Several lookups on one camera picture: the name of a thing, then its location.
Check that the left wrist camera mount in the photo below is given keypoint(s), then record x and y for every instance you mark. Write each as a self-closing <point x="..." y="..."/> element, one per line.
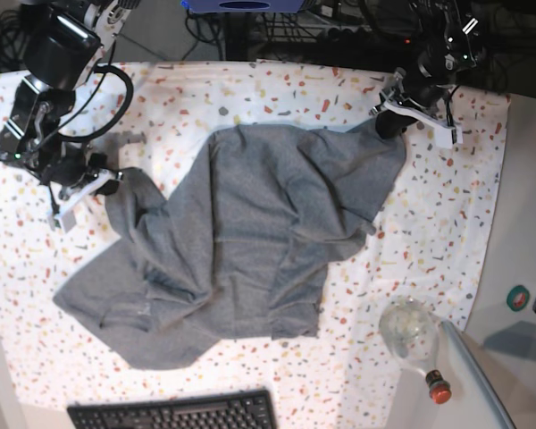
<point x="443" y="138"/>

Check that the black keyboard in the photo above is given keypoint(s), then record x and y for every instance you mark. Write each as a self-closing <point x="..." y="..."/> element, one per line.
<point x="248" y="409"/>

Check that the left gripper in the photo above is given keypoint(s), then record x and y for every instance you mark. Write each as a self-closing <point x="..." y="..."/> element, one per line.
<point x="412" y="96"/>

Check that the green tape roll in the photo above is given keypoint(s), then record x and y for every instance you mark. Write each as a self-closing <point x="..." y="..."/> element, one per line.
<point x="518" y="298"/>

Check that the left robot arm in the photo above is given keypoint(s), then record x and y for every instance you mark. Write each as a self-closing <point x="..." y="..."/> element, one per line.
<point x="450" y="34"/>

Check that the metal wire rack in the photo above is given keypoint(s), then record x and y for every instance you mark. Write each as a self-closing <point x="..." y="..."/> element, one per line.
<point x="316" y="21"/>

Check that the blue box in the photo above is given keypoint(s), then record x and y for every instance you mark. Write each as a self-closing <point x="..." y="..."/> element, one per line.
<point x="245" y="6"/>

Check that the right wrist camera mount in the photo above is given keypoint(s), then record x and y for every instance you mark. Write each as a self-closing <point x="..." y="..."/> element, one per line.
<point x="61" y="213"/>

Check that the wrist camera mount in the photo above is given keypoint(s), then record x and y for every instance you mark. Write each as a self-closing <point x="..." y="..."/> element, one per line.
<point x="61" y="213"/>
<point x="443" y="138"/>

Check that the grey t-shirt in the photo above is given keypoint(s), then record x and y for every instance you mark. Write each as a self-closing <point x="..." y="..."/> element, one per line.
<point x="240" y="249"/>

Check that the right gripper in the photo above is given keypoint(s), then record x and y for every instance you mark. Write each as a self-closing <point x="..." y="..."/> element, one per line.
<point x="73" y="168"/>

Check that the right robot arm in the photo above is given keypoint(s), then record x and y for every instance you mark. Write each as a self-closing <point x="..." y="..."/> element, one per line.
<point x="64" y="51"/>

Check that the clear glass bottle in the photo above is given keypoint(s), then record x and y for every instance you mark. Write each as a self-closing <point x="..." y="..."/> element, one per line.
<point x="411" y="335"/>

